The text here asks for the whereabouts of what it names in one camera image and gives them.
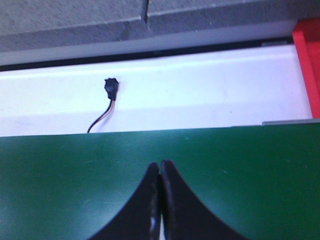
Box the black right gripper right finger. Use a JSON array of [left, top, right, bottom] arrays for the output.
[[161, 160, 245, 240]]

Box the black connector with wires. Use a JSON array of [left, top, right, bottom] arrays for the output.
[[86, 77, 120, 134]]

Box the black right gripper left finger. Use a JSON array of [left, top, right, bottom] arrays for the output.
[[90, 162, 161, 240]]

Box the grey stone counter slab left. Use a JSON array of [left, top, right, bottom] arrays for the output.
[[0, 0, 148, 53]]

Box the green conveyor belt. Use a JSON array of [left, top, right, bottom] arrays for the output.
[[0, 123, 320, 240]]

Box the red plastic tray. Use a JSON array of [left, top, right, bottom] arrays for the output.
[[292, 17, 320, 118]]

